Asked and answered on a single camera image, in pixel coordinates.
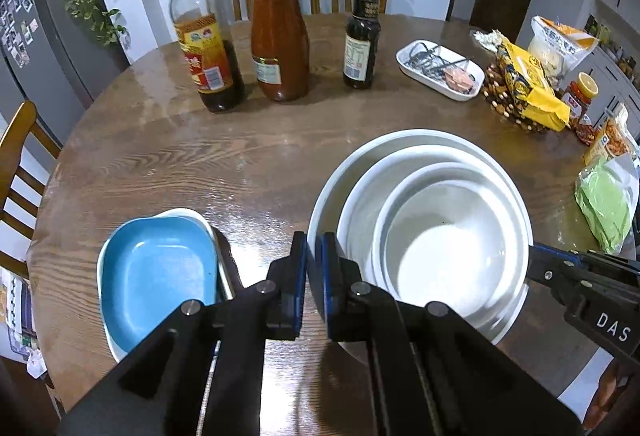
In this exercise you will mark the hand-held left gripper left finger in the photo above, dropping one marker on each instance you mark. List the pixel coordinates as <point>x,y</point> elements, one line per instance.
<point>300,286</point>

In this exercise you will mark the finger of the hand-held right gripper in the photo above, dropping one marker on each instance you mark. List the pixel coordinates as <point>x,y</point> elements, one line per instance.
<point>555,281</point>
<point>555,256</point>

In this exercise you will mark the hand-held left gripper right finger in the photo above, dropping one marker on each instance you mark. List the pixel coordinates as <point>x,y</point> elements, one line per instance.
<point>330,286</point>

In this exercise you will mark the large white bowl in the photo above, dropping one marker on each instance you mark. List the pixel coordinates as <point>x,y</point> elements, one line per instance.
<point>327,211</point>

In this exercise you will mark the large blue patterned square plate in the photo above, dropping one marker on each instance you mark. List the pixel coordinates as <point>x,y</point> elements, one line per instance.
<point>226,273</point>

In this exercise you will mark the medium white bowl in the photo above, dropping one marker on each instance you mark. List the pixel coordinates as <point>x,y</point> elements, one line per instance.
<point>360,216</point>

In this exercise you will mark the small white bowl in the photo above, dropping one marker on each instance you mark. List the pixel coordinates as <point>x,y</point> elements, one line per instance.
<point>440,256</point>

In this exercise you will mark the person's right hand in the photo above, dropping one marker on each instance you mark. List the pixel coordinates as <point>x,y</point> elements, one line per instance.
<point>612,391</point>

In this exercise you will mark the green powder bag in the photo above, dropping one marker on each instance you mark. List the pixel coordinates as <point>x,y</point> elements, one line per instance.
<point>605,201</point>

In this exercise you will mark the orange snack bag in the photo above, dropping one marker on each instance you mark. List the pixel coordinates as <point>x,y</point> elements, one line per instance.
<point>610,138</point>

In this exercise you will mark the chili sauce jar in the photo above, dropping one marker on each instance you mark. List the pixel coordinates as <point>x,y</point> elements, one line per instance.
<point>580,106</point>

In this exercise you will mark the wooden beaded trivet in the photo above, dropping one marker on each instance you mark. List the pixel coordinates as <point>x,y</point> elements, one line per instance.
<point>497,96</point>

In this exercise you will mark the yellow snack bag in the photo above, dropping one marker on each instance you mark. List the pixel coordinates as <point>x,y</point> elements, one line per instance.
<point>530,86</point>

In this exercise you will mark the pink packet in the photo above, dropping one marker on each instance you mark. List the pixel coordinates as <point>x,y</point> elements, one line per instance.
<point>460,81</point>

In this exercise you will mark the white flour bag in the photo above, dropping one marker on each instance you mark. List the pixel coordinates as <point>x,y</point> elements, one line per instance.
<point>560,48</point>

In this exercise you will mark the crumpled white wrapper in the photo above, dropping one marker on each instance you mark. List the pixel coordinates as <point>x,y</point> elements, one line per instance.
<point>485,40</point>

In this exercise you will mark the white rectangular dish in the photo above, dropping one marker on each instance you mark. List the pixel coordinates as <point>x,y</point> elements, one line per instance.
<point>415,68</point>

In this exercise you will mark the bundle of black clips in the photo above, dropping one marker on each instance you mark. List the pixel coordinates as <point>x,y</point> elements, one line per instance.
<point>430,58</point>

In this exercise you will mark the dark soy sauce bottle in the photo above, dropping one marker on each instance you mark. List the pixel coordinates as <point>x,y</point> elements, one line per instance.
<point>362,51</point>

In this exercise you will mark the yellow capped vinegar bottle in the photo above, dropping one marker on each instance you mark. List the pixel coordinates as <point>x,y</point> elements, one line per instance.
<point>207,61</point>

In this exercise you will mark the red sauce glass bottle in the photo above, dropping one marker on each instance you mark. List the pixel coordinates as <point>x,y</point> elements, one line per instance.
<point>277,41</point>

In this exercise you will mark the pile of boxes and papers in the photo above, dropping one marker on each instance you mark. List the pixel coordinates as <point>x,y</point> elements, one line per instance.
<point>20,316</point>

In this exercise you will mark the grey refrigerator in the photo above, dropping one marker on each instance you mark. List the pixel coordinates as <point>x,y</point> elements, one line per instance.
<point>55,46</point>

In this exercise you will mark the cluster of photo magnets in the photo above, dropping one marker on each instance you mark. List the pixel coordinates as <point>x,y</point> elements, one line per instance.
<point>20,26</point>

